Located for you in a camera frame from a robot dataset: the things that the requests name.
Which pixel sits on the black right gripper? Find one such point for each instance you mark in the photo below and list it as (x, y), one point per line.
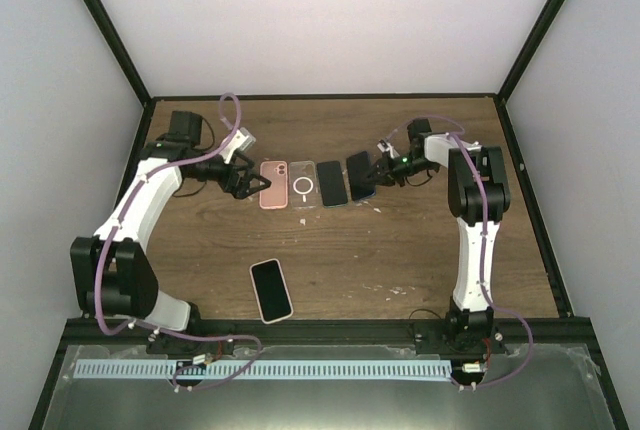
(387, 178)

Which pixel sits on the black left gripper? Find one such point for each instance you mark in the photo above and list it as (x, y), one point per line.
(239, 190)

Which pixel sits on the blue smartphone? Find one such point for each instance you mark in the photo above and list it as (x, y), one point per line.
(358, 166)

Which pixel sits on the phone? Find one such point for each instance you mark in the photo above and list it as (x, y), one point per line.
(271, 292)
(274, 197)

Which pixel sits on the clear phone case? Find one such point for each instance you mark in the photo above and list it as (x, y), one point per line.
(303, 190)

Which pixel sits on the dark teal smartphone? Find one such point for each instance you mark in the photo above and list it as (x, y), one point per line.
(331, 184)

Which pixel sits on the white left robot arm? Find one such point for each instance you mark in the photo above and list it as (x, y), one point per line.
(112, 273)

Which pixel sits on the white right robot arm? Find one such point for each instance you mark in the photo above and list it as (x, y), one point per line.
(478, 196)

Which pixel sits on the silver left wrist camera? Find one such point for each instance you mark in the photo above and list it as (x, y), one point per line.
(241, 141)

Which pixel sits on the black aluminium frame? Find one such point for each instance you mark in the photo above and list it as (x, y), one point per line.
(574, 325)

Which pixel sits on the light blue slotted cable duct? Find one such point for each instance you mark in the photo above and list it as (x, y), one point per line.
(419, 370)

